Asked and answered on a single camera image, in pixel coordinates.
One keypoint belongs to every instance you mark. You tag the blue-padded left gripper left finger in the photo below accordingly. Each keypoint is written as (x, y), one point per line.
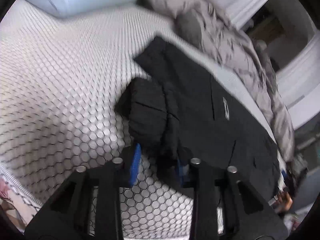
(87, 203)

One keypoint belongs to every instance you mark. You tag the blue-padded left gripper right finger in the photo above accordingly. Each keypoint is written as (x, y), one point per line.
(231, 194)

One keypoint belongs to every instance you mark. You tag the black pants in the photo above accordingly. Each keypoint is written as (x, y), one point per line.
(182, 112)

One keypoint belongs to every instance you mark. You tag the person's right hand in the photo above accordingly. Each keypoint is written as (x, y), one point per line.
(284, 202)

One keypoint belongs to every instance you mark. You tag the white curtain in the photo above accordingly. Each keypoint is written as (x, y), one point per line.
(295, 51)

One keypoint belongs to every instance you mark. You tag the grey rumpled comforter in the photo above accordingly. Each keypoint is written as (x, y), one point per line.
(206, 26)

